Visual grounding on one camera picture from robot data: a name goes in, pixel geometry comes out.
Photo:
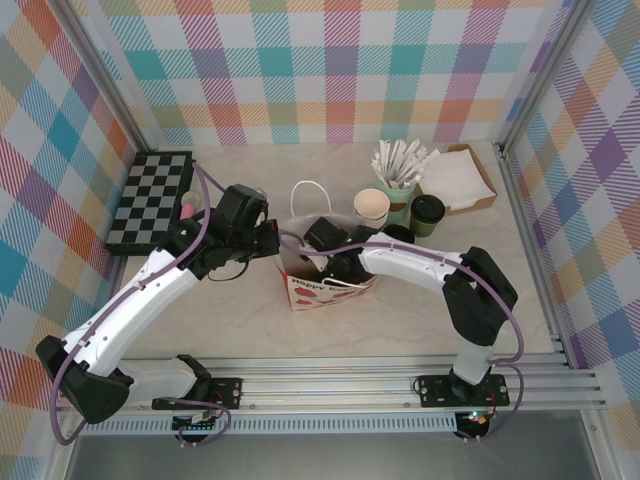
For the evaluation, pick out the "red and white paper bag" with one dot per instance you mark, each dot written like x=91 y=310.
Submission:
x=320 y=297

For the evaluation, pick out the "black plastic cup lid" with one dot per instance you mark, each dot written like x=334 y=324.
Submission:
x=427 y=207
x=400 y=232

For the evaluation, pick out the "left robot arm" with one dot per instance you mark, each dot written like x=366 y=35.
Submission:
x=130 y=300

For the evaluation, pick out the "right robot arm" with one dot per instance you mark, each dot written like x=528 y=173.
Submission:
x=410 y=265

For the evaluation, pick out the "pink toy microphone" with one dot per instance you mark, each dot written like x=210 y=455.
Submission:
x=190 y=202

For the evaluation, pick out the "stack of paper cups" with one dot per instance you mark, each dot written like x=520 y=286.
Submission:
x=371 y=204

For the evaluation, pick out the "mint green straw holder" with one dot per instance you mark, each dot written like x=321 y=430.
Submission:
x=397 y=200

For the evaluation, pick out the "black and grey chessboard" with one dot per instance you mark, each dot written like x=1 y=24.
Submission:
x=145 y=200

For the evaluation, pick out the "brown cardboard tray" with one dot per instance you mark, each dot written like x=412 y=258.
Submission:
x=475 y=206

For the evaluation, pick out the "small circuit board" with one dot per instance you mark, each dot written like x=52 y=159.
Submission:
x=197 y=424
x=475 y=419

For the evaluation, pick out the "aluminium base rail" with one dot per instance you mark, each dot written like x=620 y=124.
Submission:
x=325 y=387

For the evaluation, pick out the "aluminium frame post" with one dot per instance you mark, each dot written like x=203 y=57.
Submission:
x=542 y=75
x=112 y=85

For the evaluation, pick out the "aluminium side rail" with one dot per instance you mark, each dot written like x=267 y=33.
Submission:
x=530 y=250

